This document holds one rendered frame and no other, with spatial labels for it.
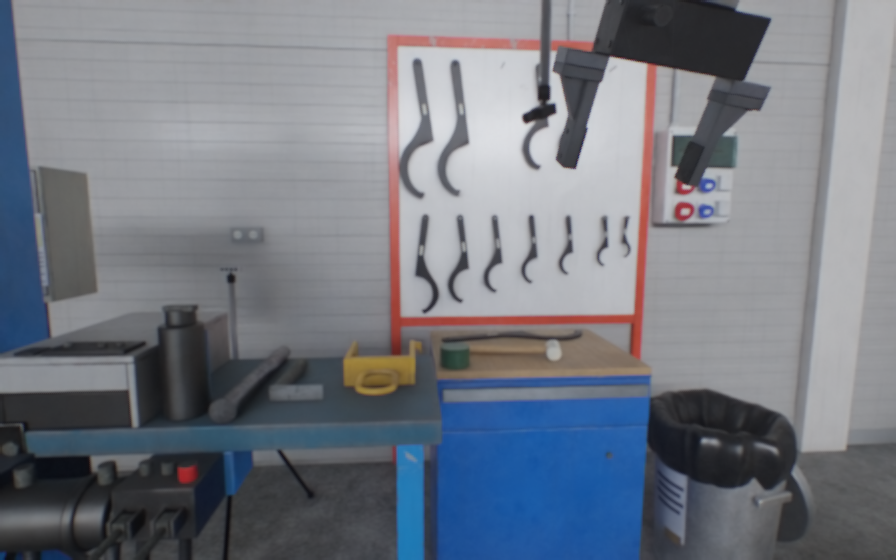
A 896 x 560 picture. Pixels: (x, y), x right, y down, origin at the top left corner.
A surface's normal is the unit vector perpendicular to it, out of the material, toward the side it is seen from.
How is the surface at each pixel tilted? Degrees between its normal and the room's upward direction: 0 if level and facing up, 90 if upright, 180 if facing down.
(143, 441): 90
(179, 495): 90
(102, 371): 90
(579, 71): 113
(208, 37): 90
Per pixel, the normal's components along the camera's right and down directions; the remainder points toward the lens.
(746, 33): 0.08, 0.51
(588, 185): 0.07, 0.12
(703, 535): -0.61, 0.14
